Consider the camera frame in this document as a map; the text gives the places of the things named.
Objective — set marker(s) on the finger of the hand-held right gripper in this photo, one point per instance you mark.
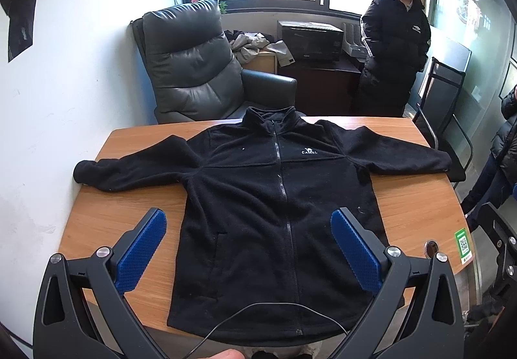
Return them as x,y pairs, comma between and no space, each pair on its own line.
503,246

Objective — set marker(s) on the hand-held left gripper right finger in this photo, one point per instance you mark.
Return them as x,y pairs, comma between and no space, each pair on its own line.
355,254

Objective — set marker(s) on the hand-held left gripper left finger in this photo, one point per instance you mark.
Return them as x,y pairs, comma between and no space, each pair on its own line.
141,250

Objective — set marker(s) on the black fleece jacket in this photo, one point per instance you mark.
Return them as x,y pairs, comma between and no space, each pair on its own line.
242,201

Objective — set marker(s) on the pile of light clothes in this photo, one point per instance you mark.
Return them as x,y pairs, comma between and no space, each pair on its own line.
250,44

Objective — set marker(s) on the green square sticker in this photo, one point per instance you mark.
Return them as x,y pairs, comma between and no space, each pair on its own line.
463,246

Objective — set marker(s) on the black mesh office chair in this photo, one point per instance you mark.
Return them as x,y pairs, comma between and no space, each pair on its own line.
444,92

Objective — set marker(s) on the dark wooden cabinet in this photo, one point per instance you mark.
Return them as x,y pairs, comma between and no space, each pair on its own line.
323,88

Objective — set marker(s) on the grey leather armchair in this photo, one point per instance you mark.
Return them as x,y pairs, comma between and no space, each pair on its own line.
190,68

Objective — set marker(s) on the light wooden cabinet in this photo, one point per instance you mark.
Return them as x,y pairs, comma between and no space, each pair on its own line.
262,62

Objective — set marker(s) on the white file rack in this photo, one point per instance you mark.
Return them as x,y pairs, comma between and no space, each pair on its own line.
353,40

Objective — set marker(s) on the black microwave oven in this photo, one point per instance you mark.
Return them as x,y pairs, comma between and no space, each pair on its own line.
311,44

